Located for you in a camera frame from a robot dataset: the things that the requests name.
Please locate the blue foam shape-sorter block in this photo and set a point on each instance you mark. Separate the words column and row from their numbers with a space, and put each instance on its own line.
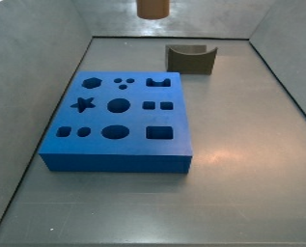
column 121, row 123

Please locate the dark grey curved foam cradle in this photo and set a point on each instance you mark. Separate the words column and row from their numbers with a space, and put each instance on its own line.
column 190, row 59

